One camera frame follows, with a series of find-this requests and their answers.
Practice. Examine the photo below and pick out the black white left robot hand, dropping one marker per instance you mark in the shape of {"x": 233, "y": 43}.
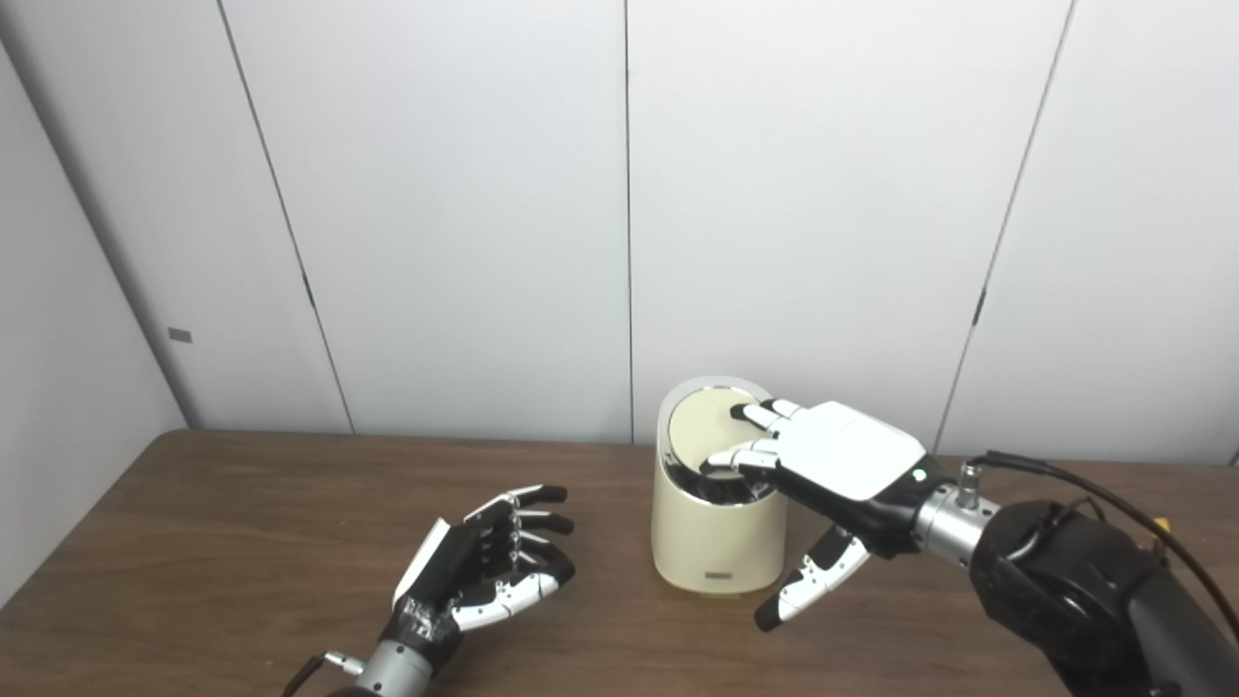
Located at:
{"x": 455, "y": 571}

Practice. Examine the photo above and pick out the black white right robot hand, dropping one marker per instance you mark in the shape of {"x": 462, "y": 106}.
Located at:
{"x": 852, "y": 455}

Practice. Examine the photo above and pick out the cream round bin lid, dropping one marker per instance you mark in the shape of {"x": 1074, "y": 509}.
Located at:
{"x": 702, "y": 426}

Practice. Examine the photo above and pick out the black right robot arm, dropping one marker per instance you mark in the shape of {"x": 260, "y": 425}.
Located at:
{"x": 1074, "y": 581}

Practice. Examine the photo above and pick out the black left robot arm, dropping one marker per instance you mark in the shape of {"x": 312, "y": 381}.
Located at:
{"x": 392, "y": 673}

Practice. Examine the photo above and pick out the black bin liner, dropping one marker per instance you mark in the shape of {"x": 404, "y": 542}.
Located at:
{"x": 721, "y": 494}

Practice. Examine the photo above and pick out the cream-colored bin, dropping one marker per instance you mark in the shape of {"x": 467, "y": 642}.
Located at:
{"x": 711, "y": 542}

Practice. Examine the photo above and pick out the dark wall panel clip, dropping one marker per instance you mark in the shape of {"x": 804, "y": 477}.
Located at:
{"x": 979, "y": 308}

